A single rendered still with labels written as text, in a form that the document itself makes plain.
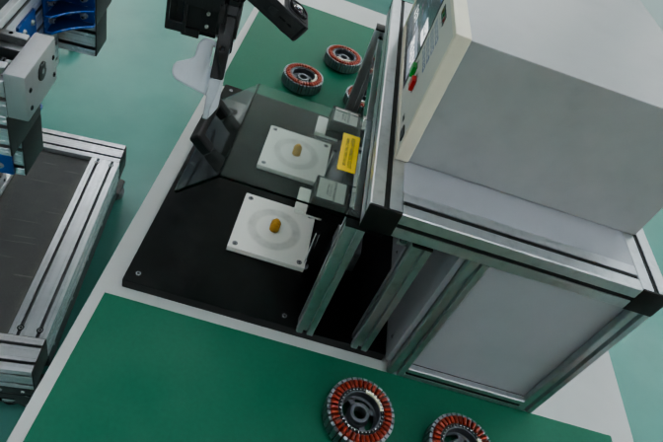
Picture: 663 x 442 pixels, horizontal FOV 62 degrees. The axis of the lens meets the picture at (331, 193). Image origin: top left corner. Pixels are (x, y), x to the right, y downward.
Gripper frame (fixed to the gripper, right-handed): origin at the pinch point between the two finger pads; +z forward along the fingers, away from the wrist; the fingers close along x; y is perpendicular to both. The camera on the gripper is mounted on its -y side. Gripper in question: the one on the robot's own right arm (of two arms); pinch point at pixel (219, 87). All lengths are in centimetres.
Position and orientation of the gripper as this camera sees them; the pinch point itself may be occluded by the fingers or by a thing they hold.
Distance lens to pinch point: 75.6
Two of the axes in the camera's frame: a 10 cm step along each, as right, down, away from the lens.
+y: -9.6, -2.0, -2.0
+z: -2.9, 6.9, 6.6
